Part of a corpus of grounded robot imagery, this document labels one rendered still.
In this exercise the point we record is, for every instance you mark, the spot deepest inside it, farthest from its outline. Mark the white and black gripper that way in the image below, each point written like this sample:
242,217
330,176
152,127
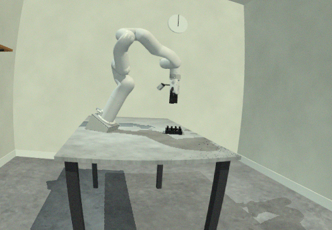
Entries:
174,90

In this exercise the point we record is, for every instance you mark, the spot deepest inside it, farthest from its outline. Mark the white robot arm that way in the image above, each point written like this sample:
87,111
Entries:
121,66

